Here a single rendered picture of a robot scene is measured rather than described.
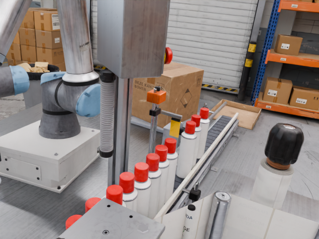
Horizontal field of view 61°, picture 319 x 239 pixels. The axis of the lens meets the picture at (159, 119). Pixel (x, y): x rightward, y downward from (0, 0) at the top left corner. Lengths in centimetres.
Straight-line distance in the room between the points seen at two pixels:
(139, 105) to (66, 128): 51
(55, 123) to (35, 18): 357
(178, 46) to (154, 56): 458
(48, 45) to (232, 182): 383
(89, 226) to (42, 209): 53
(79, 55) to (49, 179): 41
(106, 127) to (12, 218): 42
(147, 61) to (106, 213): 30
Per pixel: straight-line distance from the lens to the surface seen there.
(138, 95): 143
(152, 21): 56
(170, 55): 61
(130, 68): 55
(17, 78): 79
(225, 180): 101
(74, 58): 89
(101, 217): 42
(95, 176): 104
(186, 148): 90
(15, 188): 103
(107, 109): 62
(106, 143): 66
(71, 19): 87
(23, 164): 101
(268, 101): 456
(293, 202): 102
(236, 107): 189
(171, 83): 129
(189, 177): 92
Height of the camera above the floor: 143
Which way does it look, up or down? 23 degrees down
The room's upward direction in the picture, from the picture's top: 6 degrees clockwise
